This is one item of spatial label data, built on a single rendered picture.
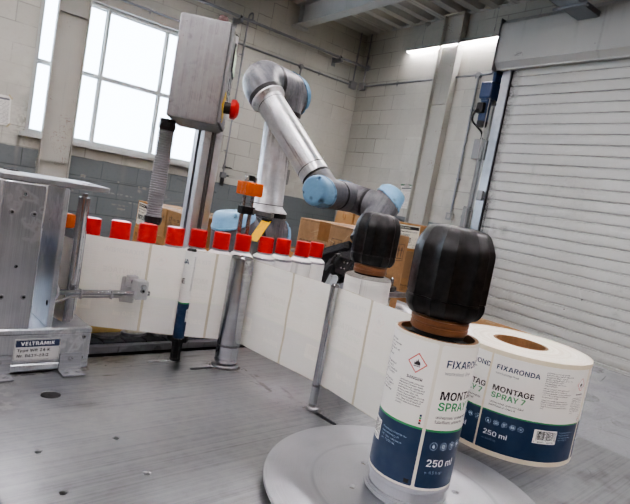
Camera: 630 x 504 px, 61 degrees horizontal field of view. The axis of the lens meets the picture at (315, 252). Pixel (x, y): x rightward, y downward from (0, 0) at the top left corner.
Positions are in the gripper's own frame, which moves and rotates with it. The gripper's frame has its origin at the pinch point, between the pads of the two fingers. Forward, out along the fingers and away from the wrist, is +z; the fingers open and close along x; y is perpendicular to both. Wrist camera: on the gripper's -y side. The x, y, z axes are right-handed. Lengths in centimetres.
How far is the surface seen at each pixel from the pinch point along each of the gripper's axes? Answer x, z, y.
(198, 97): -54, -14, -1
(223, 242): -33.6, 4.1, 2.1
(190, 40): -61, -22, -2
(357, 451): -33, 24, 52
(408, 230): 251, -162, -204
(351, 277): -24.4, -0.2, 28.2
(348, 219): 240, -154, -268
